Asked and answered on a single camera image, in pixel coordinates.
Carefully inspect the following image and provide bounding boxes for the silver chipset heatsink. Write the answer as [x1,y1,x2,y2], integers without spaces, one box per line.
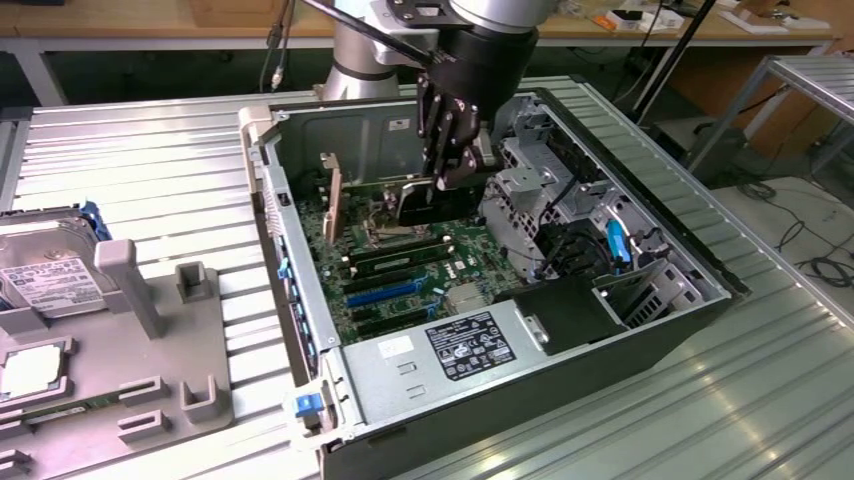
[444,284,495,316]

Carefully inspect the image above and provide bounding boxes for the black floor cables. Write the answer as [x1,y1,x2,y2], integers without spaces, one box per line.
[732,179,854,289]

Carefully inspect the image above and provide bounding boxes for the grey parts rack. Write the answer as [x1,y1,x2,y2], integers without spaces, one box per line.
[0,219,234,480]

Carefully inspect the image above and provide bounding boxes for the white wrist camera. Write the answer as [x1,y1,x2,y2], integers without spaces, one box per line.
[368,0,461,66]

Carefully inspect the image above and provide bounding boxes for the orange and white box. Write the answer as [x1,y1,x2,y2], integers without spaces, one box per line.
[592,7,685,32]

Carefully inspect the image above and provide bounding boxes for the silver hard disk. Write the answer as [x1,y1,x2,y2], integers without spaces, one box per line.
[0,214,108,319]

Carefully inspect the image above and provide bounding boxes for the wooden desk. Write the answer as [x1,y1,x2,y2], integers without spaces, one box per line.
[0,0,843,51]

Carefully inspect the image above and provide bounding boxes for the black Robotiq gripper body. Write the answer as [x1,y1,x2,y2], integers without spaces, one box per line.
[429,29,539,119]

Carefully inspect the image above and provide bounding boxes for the open black PC case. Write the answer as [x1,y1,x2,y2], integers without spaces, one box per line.
[237,74,748,480]

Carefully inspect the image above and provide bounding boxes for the silver CPU chip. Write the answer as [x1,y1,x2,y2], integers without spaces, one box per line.
[0,344,65,399]

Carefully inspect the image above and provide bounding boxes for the metal frame table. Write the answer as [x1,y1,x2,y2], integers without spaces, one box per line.
[685,53,854,201]

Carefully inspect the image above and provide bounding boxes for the silver power supply unit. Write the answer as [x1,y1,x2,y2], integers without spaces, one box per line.
[336,298,559,427]

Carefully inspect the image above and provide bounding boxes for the green RAM stick in slot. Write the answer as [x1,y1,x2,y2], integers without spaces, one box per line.
[342,237,455,279]

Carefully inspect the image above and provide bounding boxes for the green motherboard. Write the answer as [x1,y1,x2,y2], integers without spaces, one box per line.
[292,174,535,346]

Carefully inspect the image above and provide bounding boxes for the graphics card with metal bracket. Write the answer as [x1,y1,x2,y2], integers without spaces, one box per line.
[317,151,483,246]

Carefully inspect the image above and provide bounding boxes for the metal drive cage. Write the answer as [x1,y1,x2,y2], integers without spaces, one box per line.
[483,137,601,281]

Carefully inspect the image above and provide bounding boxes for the blue disk connector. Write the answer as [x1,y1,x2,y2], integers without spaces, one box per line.
[603,217,635,274]

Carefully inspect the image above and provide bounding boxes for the black tripod pole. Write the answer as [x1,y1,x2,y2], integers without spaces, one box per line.
[629,0,719,124]

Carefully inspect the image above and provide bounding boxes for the blue disk caddy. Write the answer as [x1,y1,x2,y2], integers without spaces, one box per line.
[65,199,112,244]

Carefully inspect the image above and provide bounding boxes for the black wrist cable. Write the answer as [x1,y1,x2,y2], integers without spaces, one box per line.
[302,0,439,64]

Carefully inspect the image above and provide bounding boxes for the blue expansion slot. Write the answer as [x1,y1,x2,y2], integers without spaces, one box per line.
[344,279,428,309]

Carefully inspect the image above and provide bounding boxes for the thin cable with connector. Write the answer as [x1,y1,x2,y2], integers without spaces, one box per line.
[265,0,298,92]

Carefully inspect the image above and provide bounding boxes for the white paper stack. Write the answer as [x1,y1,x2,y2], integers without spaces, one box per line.
[716,7,792,35]

